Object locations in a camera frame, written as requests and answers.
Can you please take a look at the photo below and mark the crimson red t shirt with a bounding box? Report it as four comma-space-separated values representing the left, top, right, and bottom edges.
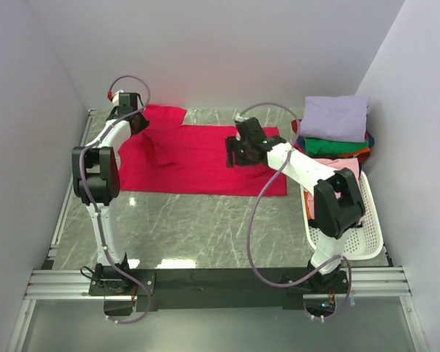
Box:
118, 105, 274, 197

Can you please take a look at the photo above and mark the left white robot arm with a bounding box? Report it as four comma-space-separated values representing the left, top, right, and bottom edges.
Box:
72, 90, 150, 295

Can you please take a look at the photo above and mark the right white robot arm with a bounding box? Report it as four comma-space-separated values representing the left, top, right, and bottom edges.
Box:
226, 115, 365, 293

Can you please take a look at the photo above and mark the folded green t shirt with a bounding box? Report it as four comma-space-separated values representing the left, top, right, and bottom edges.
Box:
304, 137, 369, 155

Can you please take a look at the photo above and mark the orange garment in basket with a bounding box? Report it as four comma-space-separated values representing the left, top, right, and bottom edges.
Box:
304, 191, 315, 220

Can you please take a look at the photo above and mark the pink t shirt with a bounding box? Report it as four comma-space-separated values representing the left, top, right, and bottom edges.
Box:
307, 158, 360, 229

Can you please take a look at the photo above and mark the folded lavender t shirt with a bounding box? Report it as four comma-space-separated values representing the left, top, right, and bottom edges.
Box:
299, 95, 370, 143

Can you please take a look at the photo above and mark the folded dark red t shirt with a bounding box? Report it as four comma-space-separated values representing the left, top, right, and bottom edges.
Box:
291, 119, 375, 162

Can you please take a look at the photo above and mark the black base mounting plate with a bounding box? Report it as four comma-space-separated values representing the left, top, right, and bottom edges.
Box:
88, 267, 348, 312

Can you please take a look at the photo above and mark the white perforated laundry basket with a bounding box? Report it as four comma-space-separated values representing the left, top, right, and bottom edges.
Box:
300, 172, 385, 260

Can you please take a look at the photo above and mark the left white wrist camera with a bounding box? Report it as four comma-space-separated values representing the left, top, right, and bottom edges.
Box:
107, 89, 125, 106

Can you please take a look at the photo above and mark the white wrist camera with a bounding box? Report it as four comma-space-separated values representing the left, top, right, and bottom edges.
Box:
107, 89, 125, 106
234, 114, 248, 123

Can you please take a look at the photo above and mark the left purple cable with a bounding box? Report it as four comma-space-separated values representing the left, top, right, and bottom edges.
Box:
78, 75, 154, 326

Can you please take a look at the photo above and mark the purple cable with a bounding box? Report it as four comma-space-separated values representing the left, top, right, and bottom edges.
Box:
238, 102, 355, 323
78, 75, 154, 326

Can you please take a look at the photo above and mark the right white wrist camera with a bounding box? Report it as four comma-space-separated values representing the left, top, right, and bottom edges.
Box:
234, 114, 248, 123

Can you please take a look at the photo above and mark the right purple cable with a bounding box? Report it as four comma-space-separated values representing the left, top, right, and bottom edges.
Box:
238, 102, 355, 323

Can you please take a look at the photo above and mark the aluminium extrusion rail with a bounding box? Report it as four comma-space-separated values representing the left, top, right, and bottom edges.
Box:
24, 267, 412, 300

